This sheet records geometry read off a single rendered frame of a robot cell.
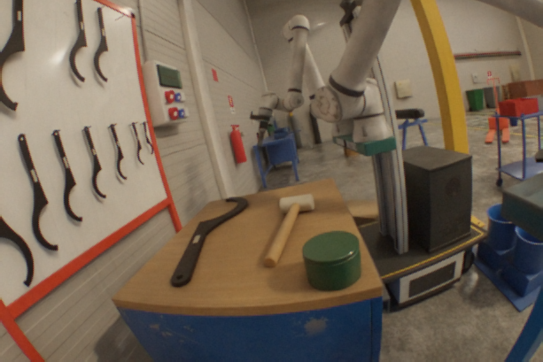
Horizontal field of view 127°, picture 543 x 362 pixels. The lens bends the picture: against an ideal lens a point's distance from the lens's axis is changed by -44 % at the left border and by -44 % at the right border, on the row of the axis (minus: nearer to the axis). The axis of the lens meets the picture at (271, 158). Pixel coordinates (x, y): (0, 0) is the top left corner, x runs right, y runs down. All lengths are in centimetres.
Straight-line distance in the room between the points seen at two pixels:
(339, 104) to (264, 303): 74
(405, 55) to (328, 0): 400
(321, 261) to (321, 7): 1084
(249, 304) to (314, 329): 13
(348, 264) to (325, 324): 13
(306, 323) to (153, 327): 34
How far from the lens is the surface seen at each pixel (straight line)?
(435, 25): 220
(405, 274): 144
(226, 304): 47
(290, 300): 43
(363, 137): 111
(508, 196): 44
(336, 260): 39
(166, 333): 61
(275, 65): 1021
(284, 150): 606
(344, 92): 94
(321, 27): 1066
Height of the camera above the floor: 123
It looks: 8 degrees down
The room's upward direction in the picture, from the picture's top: 13 degrees counter-clockwise
